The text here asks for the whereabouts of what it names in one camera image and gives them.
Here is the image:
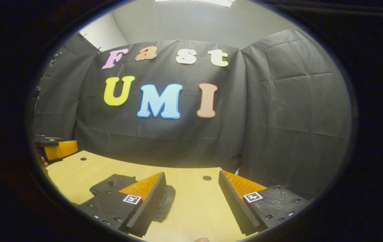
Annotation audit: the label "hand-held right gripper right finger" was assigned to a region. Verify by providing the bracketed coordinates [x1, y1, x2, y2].
[218, 170, 310, 236]

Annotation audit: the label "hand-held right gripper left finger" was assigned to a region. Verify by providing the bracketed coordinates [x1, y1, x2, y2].
[77, 172, 167, 238]

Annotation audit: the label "dark grey jeans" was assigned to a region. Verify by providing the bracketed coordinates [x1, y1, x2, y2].
[89, 173, 176, 223]

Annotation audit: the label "black backdrop cloth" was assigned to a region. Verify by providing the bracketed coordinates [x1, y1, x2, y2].
[32, 29, 353, 201]

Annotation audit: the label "ceiling light panel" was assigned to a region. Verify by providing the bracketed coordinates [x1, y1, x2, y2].
[155, 0, 236, 8]

